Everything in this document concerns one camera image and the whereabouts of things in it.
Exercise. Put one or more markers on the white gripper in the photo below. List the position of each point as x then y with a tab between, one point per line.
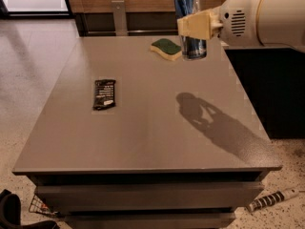
238	20

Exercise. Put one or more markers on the blue silver redbull can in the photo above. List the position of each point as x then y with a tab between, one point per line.
192	49

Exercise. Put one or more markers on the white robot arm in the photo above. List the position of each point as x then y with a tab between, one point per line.
281	24

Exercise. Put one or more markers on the green yellow sponge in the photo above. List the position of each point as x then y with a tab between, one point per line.
166	48

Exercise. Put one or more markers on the black snack bar wrapper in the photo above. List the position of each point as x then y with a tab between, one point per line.
104	94

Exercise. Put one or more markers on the grey drawer cabinet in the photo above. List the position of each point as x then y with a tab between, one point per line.
182	149

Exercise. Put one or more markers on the black white striped object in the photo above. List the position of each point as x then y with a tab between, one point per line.
272	199

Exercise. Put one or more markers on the metal rail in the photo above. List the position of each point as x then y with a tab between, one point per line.
132	33

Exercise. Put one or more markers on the left metal wall bracket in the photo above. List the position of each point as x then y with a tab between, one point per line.
119	17

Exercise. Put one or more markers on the wire basket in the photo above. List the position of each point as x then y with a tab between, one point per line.
37	206

